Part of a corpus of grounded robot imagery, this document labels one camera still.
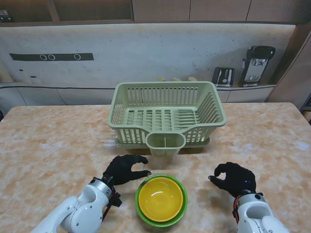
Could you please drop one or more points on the black silver coffee machine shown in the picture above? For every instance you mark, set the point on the black silver coffee machine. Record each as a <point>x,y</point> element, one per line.
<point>257,52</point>

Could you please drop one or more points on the black wall rail strip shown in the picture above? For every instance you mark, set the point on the black wall rail strip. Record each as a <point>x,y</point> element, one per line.
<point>26,57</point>

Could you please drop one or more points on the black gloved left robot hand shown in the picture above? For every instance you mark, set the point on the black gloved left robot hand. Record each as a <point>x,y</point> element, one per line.
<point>121,170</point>

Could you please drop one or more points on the pale green plastic dish rack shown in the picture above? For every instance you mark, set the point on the pale green plastic dish rack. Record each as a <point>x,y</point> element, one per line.
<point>167,84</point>

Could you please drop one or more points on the dark item on shelf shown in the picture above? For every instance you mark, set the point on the dark item on shelf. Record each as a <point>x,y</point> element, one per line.
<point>6,15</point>

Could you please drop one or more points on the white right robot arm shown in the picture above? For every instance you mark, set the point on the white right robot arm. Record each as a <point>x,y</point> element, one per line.
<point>257,216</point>

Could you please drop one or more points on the black toaster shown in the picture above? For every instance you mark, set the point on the black toaster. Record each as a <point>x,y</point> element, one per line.
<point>222,76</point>

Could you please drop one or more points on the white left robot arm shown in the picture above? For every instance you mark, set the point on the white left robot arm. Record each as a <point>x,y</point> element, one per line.
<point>82,211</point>

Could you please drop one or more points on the white low counter cabinet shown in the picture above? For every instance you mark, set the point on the white low counter cabinet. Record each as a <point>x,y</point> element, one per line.
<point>41,95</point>

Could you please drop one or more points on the beige round item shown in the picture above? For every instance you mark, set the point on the beige round item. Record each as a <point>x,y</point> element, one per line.
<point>161,79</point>
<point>176,79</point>
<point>192,78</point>

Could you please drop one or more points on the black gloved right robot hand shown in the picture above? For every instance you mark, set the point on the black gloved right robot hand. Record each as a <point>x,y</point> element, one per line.
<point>236,178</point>

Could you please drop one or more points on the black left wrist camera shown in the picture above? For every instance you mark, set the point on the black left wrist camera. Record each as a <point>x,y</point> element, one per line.
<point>117,200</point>

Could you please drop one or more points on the wooden wall cabinets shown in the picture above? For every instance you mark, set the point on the wooden wall cabinets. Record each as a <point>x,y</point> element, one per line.
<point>160,11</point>

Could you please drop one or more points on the pale green cutlery holder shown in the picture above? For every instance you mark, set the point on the pale green cutlery holder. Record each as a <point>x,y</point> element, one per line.
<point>155,145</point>

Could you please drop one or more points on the white wall socket box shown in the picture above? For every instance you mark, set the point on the white wall socket box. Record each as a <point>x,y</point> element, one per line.
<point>34,79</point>

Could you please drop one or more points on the yellow plastic bowl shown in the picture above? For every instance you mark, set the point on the yellow plastic bowl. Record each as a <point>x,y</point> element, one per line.
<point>160,200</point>

